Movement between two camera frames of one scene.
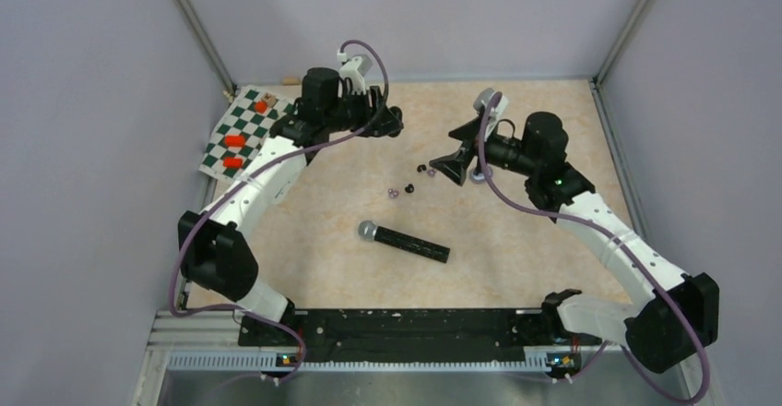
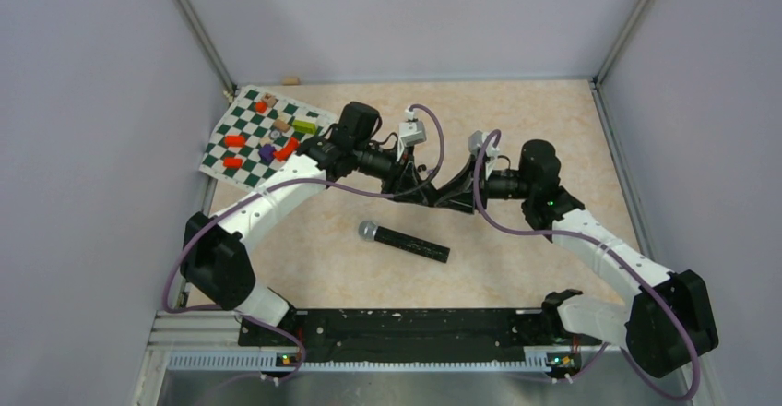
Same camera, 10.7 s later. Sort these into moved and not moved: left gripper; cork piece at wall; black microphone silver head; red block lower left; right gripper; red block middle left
Moved: left gripper; right gripper
Not moved: black microphone silver head; red block middle left; red block lower left; cork piece at wall
